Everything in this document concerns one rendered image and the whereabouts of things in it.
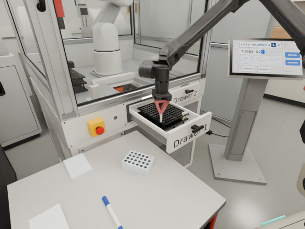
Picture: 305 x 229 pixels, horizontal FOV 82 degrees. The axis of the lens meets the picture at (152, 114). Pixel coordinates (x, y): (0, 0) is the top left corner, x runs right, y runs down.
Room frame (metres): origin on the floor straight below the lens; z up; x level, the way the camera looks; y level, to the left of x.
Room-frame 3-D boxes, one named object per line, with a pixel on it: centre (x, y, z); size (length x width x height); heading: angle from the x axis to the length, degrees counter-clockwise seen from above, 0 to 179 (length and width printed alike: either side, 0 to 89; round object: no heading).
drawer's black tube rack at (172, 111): (0.84, -0.05, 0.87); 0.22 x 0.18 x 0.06; 39
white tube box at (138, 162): (0.58, 0.06, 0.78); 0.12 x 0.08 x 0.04; 66
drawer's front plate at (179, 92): (1.13, -0.22, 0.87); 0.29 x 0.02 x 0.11; 129
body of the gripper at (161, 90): (0.70, -0.04, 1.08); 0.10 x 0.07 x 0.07; 12
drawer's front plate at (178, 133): (0.68, -0.18, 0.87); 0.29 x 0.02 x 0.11; 129
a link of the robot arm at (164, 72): (0.71, -0.03, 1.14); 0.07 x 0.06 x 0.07; 63
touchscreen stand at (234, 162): (1.37, -0.85, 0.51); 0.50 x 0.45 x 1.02; 171
